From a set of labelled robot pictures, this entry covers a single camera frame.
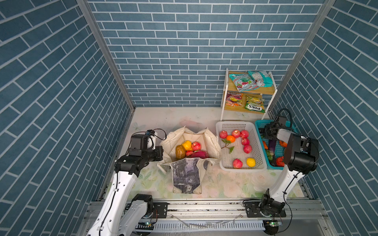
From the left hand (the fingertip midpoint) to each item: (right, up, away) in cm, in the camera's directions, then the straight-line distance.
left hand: (163, 149), depth 76 cm
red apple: (+17, -1, +15) cm, 22 cm away
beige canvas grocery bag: (+14, -11, -5) cm, 18 cm away
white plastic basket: (+48, -4, +22) cm, 53 cm away
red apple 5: (+41, -10, +9) cm, 43 cm away
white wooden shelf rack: (+37, +35, +10) cm, 52 cm away
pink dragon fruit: (+19, -5, +10) cm, 22 cm away
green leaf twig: (+38, +1, +22) cm, 43 cm away
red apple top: (+44, +6, +23) cm, 51 cm away
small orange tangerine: (+40, +3, +20) cm, 45 cm away
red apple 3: (+49, +1, +20) cm, 53 cm away
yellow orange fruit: (+12, 0, +15) cm, 19 cm away
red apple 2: (+36, +6, +23) cm, 43 cm away
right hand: (+65, +12, +26) cm, 71 cm away
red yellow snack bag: (+43, +30, +25) cm, 58 cm away
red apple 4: (+49, -3, +15) cm, 52 cm away
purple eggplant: (+66, -1, +18) cm, 69 cm away
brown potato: (+8, -3, +10) cm, 13 cm away
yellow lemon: (+50, -10, +11) cm, 52 cm away
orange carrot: (+61, -1, +17) cm, 64 cm away
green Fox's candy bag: (+57, +27, +23) cm, 67 cm away
